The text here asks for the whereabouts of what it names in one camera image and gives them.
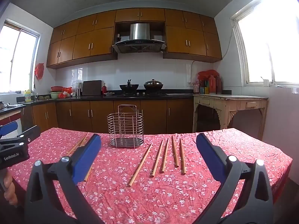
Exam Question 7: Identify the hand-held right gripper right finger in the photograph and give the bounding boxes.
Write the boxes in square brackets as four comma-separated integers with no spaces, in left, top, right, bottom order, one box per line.
[196,133,274,224]

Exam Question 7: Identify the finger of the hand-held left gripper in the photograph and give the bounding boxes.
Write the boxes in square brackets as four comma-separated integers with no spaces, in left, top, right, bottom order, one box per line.
[0,122,19,137]
[0,125,41,145]

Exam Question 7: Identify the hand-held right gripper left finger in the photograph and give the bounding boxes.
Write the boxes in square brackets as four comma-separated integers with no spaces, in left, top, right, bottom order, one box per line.
[24,133,103,224]

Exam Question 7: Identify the wooden chopstick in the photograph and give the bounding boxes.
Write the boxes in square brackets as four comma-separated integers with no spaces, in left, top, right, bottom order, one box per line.
[179,138,186,175]
[152,139,164,178]
[171,135,179,168]
[127,143,153,187]
[66,133,90,156]
[76,136,88,148]
[84,166,93,183]
[160,138,169,174]

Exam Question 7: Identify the clear glass holder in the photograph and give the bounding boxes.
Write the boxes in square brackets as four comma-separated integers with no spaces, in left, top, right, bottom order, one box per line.
[107,105,144,148]

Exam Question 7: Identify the person's left hand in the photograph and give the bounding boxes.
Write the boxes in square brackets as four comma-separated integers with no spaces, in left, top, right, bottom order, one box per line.
[0,168,19,207]

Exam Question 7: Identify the red floral tablecloth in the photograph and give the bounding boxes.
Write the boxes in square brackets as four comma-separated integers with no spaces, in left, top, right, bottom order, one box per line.
[9,127,293,224]

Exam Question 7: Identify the chopsticks in glass holder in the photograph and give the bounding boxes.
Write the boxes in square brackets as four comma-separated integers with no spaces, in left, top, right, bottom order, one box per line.
[193,94,269,141]

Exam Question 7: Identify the red plastic bag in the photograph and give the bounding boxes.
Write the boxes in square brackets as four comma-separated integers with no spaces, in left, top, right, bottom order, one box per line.
[58,87,73,98]

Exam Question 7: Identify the black kitchen countertop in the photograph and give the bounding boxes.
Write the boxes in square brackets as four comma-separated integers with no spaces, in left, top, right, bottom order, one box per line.
[24,91,194,103]

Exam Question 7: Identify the sliding window beside sink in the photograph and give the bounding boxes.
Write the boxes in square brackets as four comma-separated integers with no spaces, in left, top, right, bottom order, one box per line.
[0,19,41,94]

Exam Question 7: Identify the white plastic bag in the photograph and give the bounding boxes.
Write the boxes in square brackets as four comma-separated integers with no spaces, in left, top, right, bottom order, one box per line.
[71,80,84,94]

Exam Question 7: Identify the tall red sauce bottle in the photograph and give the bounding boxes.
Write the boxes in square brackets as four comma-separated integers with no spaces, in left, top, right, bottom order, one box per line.
[208,75,217,94]

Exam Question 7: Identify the dark sauce bottle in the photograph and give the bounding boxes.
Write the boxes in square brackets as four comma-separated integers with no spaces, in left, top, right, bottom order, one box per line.
[216,75,223,95]

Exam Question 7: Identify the dark cutting board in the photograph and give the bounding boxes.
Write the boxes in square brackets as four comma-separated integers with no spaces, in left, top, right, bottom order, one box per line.
[82,80,102,96]

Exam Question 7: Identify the wooden lower kitchen cabinets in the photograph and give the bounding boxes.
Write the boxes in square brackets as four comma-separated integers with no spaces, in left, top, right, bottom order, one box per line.
[31,99,194,135]

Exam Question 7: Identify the red bag over bottles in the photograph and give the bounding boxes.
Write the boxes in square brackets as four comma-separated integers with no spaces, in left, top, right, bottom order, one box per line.
[198,69,218,80]

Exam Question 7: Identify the black wok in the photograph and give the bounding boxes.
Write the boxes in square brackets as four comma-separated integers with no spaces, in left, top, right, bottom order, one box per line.
[119,79,139,91]

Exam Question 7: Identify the gas stove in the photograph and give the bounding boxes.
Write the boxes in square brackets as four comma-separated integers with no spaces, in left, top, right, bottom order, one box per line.
[117,91,167,97]

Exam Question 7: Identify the black pot with lid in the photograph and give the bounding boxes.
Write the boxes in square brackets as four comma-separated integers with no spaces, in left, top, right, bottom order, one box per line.
[143,79,164,91]

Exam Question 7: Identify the large bright window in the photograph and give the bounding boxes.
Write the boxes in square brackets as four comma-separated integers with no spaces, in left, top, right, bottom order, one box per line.
[230,0,299,87]

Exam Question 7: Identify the steel range hood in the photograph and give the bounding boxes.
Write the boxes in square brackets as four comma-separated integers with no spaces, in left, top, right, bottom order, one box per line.
[112,23,167,54]

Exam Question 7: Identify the red hanging wall bag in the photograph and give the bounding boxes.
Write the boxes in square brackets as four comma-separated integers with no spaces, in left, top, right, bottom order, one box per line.
[34,63,45,80]

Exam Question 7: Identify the wooden upper wall cabinets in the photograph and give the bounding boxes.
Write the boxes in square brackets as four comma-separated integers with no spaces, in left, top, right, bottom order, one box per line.
[46,8,222,70]

